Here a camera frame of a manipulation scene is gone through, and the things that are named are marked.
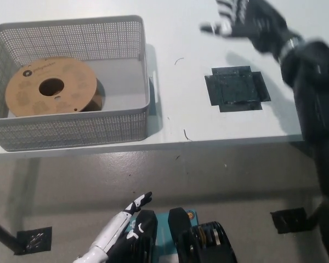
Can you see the black and white right hand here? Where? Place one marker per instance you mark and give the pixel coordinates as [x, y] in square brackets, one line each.
[257, 24]

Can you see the white and black left hand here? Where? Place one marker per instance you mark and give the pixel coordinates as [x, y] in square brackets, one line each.
[112, 233]

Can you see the brown cardboard filament spool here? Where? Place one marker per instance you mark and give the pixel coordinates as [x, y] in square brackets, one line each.
[24, 93]

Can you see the black and teal robot body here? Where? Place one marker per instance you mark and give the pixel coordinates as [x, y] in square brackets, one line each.
[178, 233]

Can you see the black tape patch on table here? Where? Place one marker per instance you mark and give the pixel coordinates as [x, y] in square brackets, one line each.
[235, 87]

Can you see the black table leg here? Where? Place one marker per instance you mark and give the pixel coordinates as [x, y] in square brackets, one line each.
[314, 219]
[2, 234]

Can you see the grey perforated plastic basket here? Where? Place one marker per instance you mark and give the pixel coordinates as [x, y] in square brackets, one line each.
[71, 128]

